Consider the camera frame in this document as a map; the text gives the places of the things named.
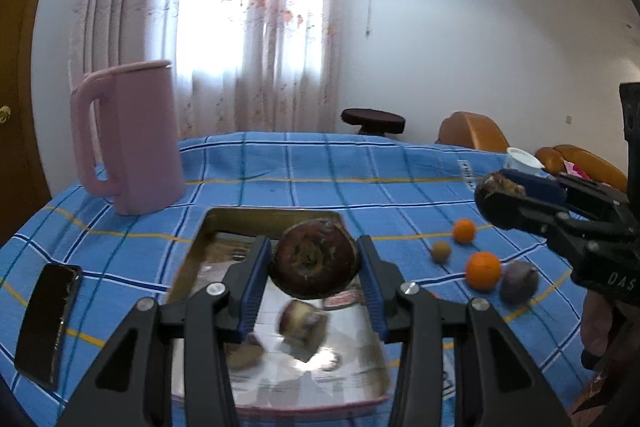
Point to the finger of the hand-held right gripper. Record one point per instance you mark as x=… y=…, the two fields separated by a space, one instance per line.
x=537 y=188
x=515 y=212

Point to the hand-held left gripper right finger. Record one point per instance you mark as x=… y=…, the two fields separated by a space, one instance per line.
x=376 y=307

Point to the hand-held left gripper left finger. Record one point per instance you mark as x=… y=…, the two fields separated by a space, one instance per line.
x=251 y=302

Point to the rough brown fruit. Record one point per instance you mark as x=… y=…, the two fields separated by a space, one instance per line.
x=494 y=183

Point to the rectangular metal tray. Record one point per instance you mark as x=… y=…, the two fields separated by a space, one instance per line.
x=350 y=357

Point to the small pastry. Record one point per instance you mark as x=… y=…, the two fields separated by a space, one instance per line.
x=302 y=329

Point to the chocolate donut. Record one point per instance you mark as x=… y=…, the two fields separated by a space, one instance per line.
x=315 y=264

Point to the person's right hand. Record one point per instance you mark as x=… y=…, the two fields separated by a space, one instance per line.
x=596 y=324

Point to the white cup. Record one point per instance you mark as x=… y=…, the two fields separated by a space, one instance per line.
x=522 y=160

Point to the orange leather sofa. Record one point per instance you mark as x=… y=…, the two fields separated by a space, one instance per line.
x=582 y=164

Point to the small brown fruit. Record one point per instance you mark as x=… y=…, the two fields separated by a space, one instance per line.
x=245 y=354

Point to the small orange tangerine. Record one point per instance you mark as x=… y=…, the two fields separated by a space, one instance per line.
x=463 y=231

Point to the large orange tangerine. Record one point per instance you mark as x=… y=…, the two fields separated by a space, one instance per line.
x=483 y=270

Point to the purple passion fruit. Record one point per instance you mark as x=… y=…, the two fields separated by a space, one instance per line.
x=519 y=282

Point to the small tan longan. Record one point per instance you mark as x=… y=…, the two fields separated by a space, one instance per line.
x=441 y=252

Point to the orange leather armchair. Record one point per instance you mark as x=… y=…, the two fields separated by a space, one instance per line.
x=472 y=132

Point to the blue plaid tablecloth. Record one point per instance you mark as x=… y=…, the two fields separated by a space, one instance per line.
x=310 y=177

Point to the round dark wooden stool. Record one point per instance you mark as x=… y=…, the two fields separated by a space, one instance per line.
x=372 y=120

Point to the pink plastic pitcher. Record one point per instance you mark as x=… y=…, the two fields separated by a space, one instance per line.
x=137 y=137

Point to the black smartphone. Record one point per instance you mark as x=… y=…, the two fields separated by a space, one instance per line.
x=47 y=324

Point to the sheer floral curtain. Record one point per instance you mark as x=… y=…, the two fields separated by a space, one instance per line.
x=210 y=22

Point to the brown wooden door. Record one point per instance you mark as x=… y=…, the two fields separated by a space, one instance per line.
x=17 y=117

